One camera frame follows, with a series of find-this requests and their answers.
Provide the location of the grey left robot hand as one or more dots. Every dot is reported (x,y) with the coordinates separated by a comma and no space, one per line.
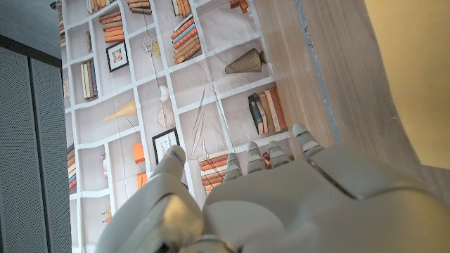
(299,211)

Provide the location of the yellow felt sheet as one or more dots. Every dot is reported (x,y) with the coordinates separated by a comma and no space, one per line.
(415,77)

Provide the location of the printed bookshelf backdrop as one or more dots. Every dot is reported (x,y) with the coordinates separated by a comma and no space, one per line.
(147,88)

